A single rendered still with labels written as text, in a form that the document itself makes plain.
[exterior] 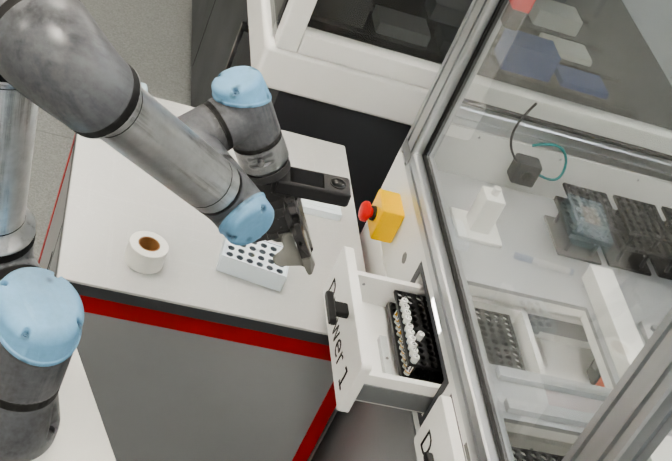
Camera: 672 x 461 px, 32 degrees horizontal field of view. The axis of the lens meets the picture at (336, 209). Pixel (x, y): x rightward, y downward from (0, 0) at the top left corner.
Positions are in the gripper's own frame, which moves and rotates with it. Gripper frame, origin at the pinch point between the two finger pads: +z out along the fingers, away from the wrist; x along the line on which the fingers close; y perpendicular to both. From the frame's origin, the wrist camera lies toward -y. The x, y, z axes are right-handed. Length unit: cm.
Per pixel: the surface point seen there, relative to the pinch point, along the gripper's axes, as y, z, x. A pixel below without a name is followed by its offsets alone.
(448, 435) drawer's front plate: -14.4, 18.3, 25.5
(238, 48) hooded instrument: 19, 40, -141
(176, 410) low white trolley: 35, 38, -11
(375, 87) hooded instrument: -15, 24, -80
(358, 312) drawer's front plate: -4.8, 11.3, 2.6
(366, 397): -3.0, 19.8, 13.0
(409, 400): -9.4, 22.8, 13.0
